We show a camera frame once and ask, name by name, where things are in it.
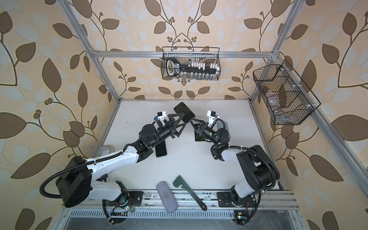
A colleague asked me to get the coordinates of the light blue phone case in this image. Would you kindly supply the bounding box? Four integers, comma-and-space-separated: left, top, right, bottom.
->
223, 121, 230, 137

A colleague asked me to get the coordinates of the black wire basket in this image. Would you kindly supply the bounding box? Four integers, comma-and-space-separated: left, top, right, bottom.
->
161, 46, 221, 81
253, 60, 321, 125

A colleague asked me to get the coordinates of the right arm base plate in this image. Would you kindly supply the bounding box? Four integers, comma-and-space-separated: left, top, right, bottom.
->
217, 192, 261, 226

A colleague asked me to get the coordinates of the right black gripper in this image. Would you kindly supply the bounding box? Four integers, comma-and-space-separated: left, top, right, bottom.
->
190, 118, 219, 148

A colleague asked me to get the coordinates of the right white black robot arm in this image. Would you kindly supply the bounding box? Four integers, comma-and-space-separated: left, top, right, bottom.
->
190, 118, 280, 207

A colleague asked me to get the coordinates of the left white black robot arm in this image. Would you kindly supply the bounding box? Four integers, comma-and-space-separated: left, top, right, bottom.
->
39, 113, 186, 208

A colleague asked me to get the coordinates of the white tape roll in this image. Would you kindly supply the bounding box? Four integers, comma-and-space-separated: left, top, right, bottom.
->
96, 145, 115, 157

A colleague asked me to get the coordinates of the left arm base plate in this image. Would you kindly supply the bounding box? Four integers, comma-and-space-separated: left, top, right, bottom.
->
104, 191, 144, 225

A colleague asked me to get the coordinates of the black smartphone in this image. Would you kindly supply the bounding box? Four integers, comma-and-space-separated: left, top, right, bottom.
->
174, 102, 195, 124
155, 141, 167, 158
195, 132, 206, 142

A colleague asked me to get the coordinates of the green pipe wrench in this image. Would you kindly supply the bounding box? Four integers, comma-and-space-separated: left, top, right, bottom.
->
173, 175, 208, 211

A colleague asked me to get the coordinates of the grey felt glasses case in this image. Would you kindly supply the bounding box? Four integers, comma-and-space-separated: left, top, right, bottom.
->
156, 181, 178, 213

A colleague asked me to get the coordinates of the right black wire basket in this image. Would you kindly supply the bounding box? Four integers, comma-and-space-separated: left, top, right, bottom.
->
253, 60, 321, 125

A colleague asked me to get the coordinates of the black socket tool set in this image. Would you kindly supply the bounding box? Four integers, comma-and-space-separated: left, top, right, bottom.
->
163, 57, 221, 77

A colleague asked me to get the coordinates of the back black wire basket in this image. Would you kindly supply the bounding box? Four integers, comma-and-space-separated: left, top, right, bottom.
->
161, 46, 221, 81

